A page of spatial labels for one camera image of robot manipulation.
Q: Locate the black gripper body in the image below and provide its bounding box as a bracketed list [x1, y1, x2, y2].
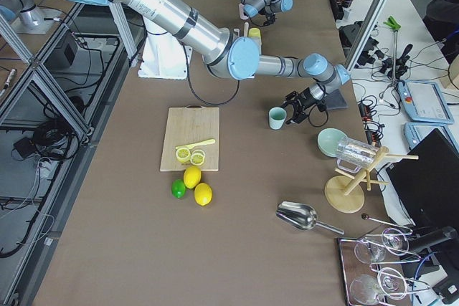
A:
[260, 10, 276, 27]
[285, 88, 323, 113]

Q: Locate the green cup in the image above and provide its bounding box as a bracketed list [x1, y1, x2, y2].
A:
[268, 107, 287, 130]

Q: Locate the pink cup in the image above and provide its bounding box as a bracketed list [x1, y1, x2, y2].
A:
[238, 4, 249, 21]

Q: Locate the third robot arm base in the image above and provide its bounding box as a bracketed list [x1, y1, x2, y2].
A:
[1, 0, 52, 34]

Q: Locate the yellow cup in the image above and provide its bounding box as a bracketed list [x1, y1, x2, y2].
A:
[248, 27, 261, 39]

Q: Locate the grey cup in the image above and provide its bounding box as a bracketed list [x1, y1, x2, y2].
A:
[252, 37, 262, 49]

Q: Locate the grey cloth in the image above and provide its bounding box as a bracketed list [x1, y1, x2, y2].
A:
[323, 90, 349, 111]

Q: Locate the green bowl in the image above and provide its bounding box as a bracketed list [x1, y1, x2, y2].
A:
[317, 128, 347, 158]

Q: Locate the clear glass pitcher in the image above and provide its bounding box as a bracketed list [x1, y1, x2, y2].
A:
[336, 137, 378, 173]

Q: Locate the wooden mug tree stand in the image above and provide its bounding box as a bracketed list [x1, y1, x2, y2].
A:
[324, 146, 419, 214]

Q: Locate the yellow plastic knife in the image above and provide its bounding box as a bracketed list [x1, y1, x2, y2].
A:
[175, 138, 216, 150]

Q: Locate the metal scoop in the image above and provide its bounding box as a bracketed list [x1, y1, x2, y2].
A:
[275, 201, 344, 236]

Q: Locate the bamboo cutting board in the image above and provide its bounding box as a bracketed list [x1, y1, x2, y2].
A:
[160, 107, 219, 172]

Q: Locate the lemon slice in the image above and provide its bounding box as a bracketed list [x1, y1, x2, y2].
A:
[192, 149, 205, 156]
[189, 153, 206, 166]
[175, 147, 191, 163]

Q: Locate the blue teach pendant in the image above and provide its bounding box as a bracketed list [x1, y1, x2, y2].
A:
[403, 122, 450, 149]
[397, 81, 455, 124]

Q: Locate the black-tipped stir stick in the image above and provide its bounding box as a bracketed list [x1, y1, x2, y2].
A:
[361, 213, 412, 231]

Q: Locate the green reacher grabber tool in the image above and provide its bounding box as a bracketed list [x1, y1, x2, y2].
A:
[384, 16, 401, 87]

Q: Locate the yellow lemon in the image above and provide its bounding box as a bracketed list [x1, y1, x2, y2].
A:
[194, 183, 213, 206]
[183, 166, 202, 189]

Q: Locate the green lime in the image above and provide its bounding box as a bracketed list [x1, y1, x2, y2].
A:
[171, 179, 187, 199]

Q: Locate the black monitor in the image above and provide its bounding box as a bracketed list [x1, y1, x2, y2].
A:
[387, 129, 458, 229]

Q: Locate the wine glass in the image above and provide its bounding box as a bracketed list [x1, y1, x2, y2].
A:
[381, 228, 409, 256]
[377, 267, 408, 300]
[354, 242, 386, 264]

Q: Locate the black power box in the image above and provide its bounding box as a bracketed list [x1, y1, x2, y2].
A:
[54, 36, 78, 68]

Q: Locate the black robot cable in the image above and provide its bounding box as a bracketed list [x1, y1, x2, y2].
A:
[186, 46, 240, 107]

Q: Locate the aluminium frame post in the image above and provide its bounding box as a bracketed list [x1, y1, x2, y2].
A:
[344, 0, 387, 73]

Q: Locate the black wire glass rack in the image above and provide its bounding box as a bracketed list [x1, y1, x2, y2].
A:
[337, 226, 439, 305]

